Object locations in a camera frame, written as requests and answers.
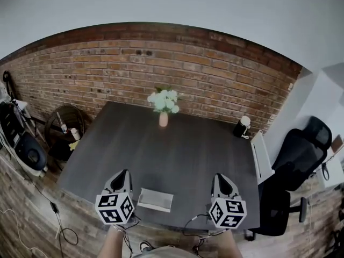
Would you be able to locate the black power adapter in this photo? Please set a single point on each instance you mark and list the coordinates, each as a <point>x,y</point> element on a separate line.
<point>54,207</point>

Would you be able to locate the white artificial flower bunch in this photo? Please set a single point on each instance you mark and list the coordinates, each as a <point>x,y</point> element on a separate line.
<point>164,101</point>

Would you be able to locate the person's right forearm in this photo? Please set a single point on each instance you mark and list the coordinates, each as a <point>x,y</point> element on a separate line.
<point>228,244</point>

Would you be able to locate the person's grey shorts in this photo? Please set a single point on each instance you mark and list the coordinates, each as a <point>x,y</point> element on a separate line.
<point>166,253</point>

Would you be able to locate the person's shoe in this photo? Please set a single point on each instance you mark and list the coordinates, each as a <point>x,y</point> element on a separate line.
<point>146,245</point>

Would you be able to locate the person's left forearm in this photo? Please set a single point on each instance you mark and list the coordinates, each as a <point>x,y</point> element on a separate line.
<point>111,243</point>

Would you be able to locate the pink ceramic vase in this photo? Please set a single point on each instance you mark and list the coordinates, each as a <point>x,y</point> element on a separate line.
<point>163,120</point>

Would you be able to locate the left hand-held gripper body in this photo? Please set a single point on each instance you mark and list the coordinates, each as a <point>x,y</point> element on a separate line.
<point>114,207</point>

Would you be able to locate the black bottle with white lid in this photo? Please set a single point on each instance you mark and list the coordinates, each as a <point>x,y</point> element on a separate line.
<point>240,129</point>

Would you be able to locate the white spray bottle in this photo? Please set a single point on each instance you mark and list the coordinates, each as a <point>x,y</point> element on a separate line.
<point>62,125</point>

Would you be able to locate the grey glasses case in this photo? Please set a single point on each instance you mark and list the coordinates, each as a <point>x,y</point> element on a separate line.
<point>156,200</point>

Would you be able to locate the black mesh office chair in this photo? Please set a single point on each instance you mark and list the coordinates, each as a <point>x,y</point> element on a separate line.
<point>295,157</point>

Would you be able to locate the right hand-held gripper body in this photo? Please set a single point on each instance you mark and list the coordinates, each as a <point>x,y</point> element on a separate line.
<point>228,211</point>

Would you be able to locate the yellow cloth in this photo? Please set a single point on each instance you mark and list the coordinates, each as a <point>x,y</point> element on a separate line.
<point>73,145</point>

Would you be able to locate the dark blue floor machine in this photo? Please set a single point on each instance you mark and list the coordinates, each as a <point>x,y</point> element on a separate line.
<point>29,152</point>

